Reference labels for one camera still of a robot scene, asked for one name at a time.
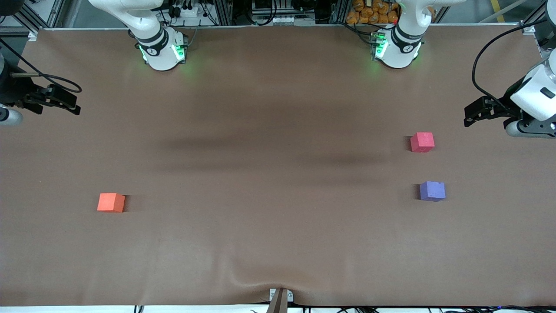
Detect orange foam block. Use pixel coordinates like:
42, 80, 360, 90
97, 193, 126, 213

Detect pink foam block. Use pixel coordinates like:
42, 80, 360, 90
410, 132, 435, 153

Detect purple foam block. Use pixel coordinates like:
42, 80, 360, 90
419, 181, 446, 202

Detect bag of orange items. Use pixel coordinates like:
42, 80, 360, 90
346, 0, 398, 25

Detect white power strip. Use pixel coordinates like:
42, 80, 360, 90
171, 0, 200, 18

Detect brown table mat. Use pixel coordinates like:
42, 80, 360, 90
0, 25, 556, 307

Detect black camera cable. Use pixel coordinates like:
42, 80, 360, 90
472, 17, 556, 111
0, 38, 83, 94

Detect aluminium frame profile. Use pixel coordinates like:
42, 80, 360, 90
0, 0, 40, 36
519, 0, 556, 32
213, 0, 233, 26

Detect grey mat clamp bracket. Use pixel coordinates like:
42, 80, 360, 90
269, 288, 294, 313

